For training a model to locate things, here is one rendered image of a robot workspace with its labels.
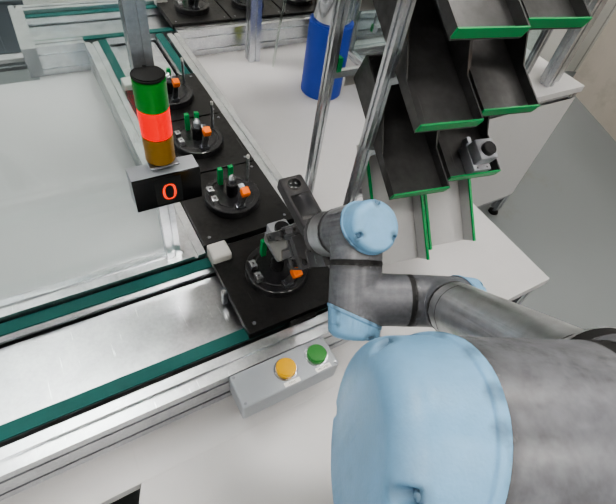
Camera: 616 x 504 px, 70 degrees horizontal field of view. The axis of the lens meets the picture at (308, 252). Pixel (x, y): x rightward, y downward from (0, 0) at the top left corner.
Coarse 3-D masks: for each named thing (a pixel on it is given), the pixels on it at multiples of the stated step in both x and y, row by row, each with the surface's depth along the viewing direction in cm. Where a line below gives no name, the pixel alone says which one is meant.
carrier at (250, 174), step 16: (208, 176) 117; (224, 176) 115; (240, 176) 119; (256, 176) 120; (208, 192) 109; (224, 192) 112; (256, 192) 113; (272, 192) 117; (192, 208) 109; (208, 208) 110; (224, 208) 108; (240, 208) 108; (256, 208) 112; (272, 208) 113; (192, 224) 107; (208, 224) 107; (224, 224) 107; (240, 224) 108; (256, 224) 109; (208, 240) 104
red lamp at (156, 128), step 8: (168, 112) 69; (144, 120) 68; (152, 120) 68; (160, 120) 69; (168, 120) 70; (144, 128) 69; (152, 128) 69; (160, 128) 70; (168, 128) 71; (144, 136) 71; (152, 136) 70; (160, 136) 71; (168, 136) 72
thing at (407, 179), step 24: (360, 72) 90; (360, 96) 92; (384, 120) 93; (408, 120) 94; (384, 144) 91; (408, 144) 93; (432, 144) 93; (384, 168) 88; (408, 168) 91; (432, 168) 93; (408, 192) 87; (432, 192) 90
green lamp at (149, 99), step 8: (136, 88) 64; (144, 88) 64; (152, 88) 64; (160, 88) 65; (136, 96) 66; (144, 96) 65; (152, 96) 65; (160, 96) 66; (136, 104) 67; (144, 104) 66; (152, 104) 66; (160, 104) 67; (168, 104) 69; (144, 112) 67; (152, 112) 67; (160, 112) 68
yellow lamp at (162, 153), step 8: (144, 144) 72; (152, 144) 72; (160, 144) 72; (168, 144) 73; (144, 152) 75; (152, 152) 73; (160, 152) 73; (168, 152) 74; (152, 160) 74; (160, 160) 74; (168, 160) 75
